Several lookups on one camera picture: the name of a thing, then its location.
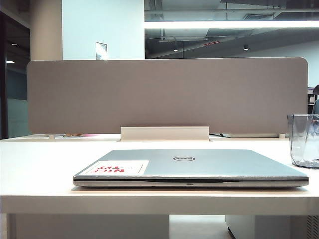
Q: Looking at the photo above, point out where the clear plastic water cup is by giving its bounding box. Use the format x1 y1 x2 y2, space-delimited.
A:
286 114 319 169

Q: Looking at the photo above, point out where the white red-lettered sticker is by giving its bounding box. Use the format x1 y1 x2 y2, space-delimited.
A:
84 160 150 175

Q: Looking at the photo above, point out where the person in dark top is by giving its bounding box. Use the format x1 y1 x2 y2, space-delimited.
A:
312 84 319 116

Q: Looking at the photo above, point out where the grey fabric desk divider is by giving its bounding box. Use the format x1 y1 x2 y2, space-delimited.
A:
26 57 310 135

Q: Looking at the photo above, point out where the paper notice on pillar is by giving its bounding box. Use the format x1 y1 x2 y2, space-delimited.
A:
95 41 108 60

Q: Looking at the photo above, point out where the long linear ceiling light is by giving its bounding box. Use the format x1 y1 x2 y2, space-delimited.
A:
144 20 319 29

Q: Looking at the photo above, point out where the silver Dell laptop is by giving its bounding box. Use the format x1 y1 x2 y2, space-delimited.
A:
73 149 310 188

